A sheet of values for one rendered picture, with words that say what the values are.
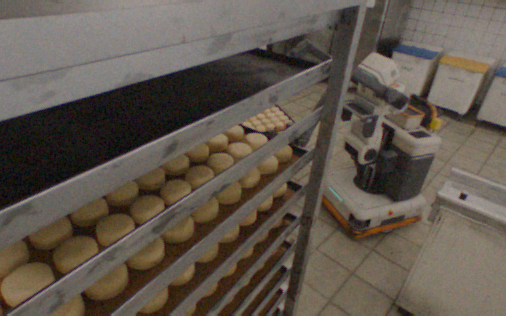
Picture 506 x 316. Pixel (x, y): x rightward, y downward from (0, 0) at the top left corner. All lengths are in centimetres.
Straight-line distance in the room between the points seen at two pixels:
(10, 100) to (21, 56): 5
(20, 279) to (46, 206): 21
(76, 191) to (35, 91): 9
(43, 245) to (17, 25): 37
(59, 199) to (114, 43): 13
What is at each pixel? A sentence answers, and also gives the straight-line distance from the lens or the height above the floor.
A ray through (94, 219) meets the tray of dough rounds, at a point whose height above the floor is 150.
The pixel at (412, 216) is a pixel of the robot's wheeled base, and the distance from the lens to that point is 299.
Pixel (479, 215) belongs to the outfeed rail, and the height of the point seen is 88.
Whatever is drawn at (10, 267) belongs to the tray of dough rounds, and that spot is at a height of 150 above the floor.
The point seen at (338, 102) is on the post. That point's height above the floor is 162.
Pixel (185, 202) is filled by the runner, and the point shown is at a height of 160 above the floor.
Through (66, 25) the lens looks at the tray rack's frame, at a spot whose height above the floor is 181.
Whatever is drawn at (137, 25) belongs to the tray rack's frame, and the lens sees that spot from 26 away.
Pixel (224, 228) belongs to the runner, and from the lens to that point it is 52.
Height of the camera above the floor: 186
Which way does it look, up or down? 32 degrees down
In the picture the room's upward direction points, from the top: 5 degrees clockwise
